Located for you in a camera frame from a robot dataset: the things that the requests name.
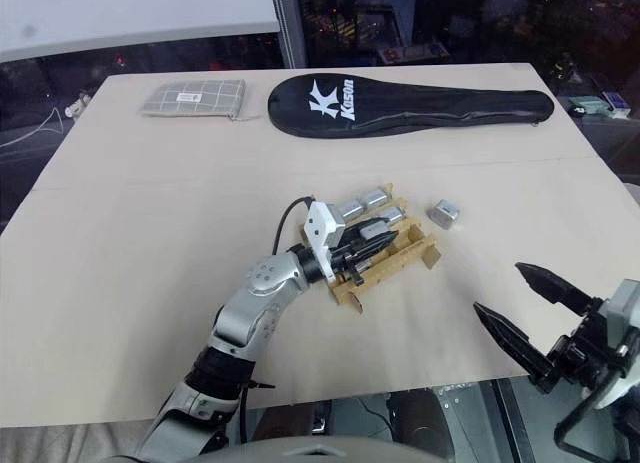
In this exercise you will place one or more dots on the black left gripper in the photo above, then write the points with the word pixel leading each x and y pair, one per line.
pixel 345 267

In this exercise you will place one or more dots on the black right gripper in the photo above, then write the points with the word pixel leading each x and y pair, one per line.
pixel 580 355

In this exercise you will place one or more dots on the blue and white box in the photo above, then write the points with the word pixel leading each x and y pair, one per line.
pixel 618 104

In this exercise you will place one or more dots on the small white object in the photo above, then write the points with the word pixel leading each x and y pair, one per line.
pixel 76 108

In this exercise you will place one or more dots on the dark brown rounded shape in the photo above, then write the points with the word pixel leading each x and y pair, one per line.
pixel 417 415

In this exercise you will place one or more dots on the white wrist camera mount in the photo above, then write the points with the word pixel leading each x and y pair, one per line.
pixel 320 230
pixel 621 303

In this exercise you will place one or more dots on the white board panel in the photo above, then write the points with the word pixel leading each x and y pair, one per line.
pixel 135 13

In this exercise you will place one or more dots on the black Kason racket bag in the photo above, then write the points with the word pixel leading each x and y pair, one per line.
pixel 400 105

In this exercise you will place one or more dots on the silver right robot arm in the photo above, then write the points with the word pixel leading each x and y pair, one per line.
pixel 617 390

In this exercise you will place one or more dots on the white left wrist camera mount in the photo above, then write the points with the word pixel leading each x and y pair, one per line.
pixel 320 230

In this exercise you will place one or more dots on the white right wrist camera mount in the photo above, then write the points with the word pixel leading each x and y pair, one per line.
pixel 621 303

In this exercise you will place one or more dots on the cardboard divider tray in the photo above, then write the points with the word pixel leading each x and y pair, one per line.
pixel 395 263

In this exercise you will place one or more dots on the green small box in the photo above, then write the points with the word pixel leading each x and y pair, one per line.
pixel 590 105

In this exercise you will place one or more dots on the grey window pillar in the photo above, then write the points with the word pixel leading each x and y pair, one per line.
pixel 292 23

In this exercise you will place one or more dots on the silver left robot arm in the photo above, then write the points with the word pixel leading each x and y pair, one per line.
pixel 252 308

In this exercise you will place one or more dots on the loose silver metal block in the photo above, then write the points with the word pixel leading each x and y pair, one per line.
pixel 444 214

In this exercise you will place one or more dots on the grey checked fabric pouch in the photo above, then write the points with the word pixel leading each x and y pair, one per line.
pixel 192 97

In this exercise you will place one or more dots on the small silver camera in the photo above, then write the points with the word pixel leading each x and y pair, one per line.
pixel 375 198
pixel 350 209
pixel 372 227
pixel 396 215

